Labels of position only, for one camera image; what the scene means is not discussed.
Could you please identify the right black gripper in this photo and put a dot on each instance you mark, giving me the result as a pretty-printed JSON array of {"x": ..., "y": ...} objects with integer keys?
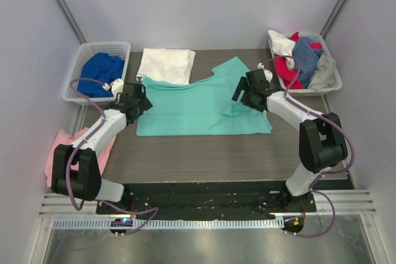
[{"x": 246, "y": 93}]

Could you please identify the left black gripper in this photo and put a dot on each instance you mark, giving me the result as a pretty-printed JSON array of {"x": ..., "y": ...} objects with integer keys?
[{"x": 142, "y": 97}]

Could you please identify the teal t shirt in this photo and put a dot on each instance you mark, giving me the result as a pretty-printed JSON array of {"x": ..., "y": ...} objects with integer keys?
[{"x": 201, "y": 108}]

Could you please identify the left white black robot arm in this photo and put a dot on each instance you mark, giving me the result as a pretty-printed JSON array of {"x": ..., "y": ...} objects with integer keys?
[{"x": 76, "y": 172}]

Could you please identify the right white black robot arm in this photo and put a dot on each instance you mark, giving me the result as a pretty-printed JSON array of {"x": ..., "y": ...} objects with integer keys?
[{"x": 321, "y": 147}]

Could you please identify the red shirt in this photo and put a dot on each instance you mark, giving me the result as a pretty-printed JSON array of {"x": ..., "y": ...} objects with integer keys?
[{"x": 282, "y": 71}]

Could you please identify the folded white t shirt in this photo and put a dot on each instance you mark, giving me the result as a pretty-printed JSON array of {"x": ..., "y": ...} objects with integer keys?
[{"x": 166, "y": 65}]

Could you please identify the white crumpled shirt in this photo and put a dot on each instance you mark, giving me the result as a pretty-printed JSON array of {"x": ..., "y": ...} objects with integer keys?
[{"x": 282, "y": 46}]

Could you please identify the blue t shirt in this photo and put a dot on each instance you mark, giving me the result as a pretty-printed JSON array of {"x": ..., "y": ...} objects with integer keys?
[{"x": 101, "y": 67}]

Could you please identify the left white plastic basket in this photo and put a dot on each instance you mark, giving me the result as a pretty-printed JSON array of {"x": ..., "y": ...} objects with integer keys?
[{"x": 86, "y": 51}]

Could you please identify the blue checkered shirt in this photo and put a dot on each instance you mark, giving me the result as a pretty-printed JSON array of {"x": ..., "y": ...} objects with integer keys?
[{"x": 307, "y": 52}]

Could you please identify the grey shirt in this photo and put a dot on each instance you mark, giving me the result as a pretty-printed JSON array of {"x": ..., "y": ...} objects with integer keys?
[{"x": 322, "y": 77}]

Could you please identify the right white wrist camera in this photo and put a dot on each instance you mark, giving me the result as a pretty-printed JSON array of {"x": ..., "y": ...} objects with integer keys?
[{"x": 268, "y": 74}]

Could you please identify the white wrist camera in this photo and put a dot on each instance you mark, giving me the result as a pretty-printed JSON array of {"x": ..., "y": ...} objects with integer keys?
[
  {"x": 268, "y": 74},
  {"x": 115, "y": 87}
]

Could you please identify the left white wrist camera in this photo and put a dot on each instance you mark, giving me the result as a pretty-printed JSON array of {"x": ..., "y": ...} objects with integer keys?
[{"x": 115, "y": 87}]

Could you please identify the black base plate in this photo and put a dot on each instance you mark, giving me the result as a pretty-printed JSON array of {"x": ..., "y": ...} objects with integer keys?
[{"x": 208, "y": 201}]

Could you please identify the left corner metal post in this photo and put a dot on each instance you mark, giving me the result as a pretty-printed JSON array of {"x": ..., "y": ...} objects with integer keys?
[{"x": 66, "y": 12}]

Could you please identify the slotted cable duct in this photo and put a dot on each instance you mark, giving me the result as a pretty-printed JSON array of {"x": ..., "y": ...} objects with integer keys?
[{"x": 127, "y": 223}]

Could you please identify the aluminium frame rail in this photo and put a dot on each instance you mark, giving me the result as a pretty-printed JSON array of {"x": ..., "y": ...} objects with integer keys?
[{"x": 345, "y": 202}]

